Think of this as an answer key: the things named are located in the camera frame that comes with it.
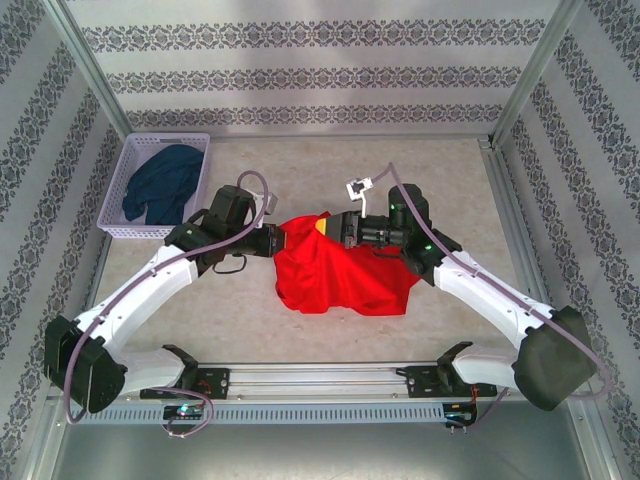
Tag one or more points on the striped white bed cover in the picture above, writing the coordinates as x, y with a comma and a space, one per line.
400, 136

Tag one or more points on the red t-shirt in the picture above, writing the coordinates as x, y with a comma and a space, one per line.
340, 280

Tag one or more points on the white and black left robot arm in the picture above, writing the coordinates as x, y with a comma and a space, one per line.
145, 295

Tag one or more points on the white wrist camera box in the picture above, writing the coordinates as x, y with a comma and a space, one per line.
267, 202
357, 190

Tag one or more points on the aluminium frame post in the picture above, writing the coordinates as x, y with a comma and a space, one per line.
538, 65
91, 65

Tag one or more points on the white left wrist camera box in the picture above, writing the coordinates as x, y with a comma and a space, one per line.
267, 202

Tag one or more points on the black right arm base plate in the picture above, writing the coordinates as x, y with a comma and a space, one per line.
422, 382

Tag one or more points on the lavender plastic basket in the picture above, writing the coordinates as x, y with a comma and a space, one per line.
150, 232

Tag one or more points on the dark blue garment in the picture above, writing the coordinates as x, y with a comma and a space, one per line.
165, 180

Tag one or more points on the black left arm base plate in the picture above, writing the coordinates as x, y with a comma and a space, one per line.
217, 382

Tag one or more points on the aluminium side rail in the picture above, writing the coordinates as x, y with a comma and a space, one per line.
522, 250

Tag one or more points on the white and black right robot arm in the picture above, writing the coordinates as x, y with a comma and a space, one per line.
490, 300

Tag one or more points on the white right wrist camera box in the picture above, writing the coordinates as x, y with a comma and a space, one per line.
357, 190

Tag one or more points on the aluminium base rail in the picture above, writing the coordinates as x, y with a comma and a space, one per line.
320, 380

